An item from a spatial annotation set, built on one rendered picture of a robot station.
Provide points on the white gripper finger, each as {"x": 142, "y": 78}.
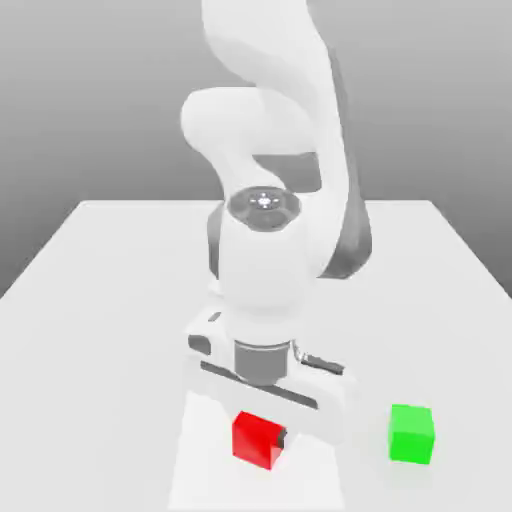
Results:
{"x": 287, "y": 440}

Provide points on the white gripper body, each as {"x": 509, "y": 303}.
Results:
{"x": 272, "y": 400}

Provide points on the small red cube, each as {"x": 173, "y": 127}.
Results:
{"x": 254, "y": 438}

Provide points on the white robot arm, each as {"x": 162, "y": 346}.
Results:
{"x": 260, "y": 264}

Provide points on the small green cube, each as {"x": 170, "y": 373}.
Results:
{"x": 411, "y": 435}

